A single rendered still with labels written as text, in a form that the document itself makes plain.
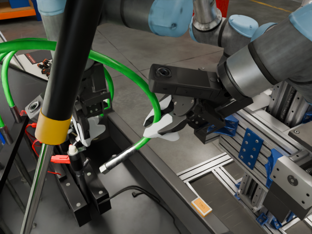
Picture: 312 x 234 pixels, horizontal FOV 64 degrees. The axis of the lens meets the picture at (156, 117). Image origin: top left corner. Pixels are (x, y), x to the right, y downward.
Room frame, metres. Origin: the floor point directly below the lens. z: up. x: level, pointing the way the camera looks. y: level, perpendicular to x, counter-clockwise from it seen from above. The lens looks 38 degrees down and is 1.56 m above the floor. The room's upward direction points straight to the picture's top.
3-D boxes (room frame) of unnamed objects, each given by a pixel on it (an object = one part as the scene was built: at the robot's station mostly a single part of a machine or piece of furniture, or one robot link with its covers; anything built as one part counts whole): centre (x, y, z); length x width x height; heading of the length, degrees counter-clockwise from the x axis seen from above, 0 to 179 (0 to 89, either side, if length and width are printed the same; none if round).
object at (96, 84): (0.45, 0.15, 1.28); 0.09 x 0.08 x 0.12; 125
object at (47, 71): (1.10, 0.51, 1.01); 0.23 x 0.11 x 0.06; 36
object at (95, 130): (0.44, 0.15, 1.18); 0.06 x 0.03 x 0.09; 125
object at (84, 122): (0.42, 0.16, 1.22); 0.05 x 0.02 x 0.09; 35
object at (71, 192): (0.52, 0.27, 0.91); 0.34 x 0.10 x 0.15; 36
